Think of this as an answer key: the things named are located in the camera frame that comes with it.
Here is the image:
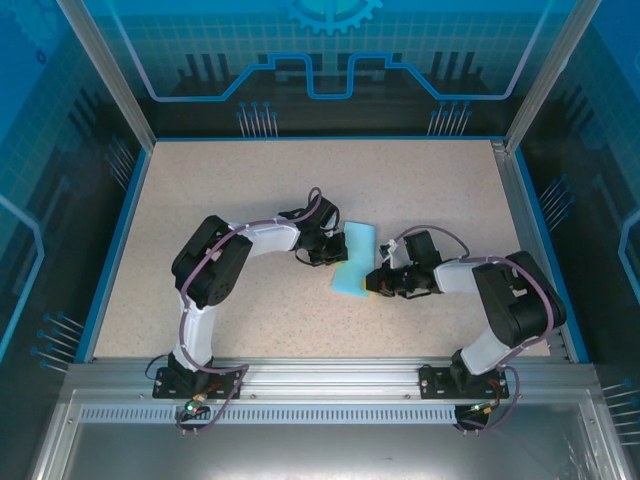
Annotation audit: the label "light blue cloth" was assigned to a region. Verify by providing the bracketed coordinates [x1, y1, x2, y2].
[329, 221, 378, 300]

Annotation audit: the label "slotted grey cable duct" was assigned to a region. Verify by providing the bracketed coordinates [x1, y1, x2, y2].
[78, 405, 459, 426]

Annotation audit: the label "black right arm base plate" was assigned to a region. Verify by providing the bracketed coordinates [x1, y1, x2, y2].
[418, 364, 510, 400]

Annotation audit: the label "aluminium side rail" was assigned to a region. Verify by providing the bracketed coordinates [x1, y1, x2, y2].
[492, 139, 571, 364]

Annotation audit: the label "brushed metal front panel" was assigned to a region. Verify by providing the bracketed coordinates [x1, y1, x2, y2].
[29, 389, 631, 480]

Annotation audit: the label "aluminium mounting rail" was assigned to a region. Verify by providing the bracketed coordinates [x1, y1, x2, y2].
[64, 357, 599, 401]

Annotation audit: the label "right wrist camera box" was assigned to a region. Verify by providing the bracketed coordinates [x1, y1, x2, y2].
[378, 238, 409, 267]

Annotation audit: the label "aluminium frame post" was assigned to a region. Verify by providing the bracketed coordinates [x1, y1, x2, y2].
[504, 0, 604, 154]
[55, 0, 156, 151]

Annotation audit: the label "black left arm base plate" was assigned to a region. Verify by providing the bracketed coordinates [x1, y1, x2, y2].
[153, 366, 242, 400]

